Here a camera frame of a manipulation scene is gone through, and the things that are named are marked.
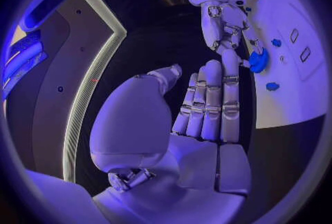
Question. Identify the white task board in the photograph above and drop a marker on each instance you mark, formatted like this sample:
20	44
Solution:
285	4

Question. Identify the glowing light bar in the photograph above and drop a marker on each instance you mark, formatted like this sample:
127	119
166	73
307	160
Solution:
31	20

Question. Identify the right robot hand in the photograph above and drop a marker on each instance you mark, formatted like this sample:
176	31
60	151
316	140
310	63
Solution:
215	27

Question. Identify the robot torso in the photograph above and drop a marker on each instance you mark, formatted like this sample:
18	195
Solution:
59	62

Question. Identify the blue plug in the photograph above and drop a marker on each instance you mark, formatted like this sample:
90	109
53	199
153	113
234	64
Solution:
272	86

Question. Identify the blue gear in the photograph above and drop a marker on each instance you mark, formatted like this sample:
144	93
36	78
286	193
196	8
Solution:
259	63

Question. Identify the small blue peg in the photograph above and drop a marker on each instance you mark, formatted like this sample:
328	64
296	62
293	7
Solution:
248	9

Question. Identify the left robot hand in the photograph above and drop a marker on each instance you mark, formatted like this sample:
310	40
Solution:
145	124

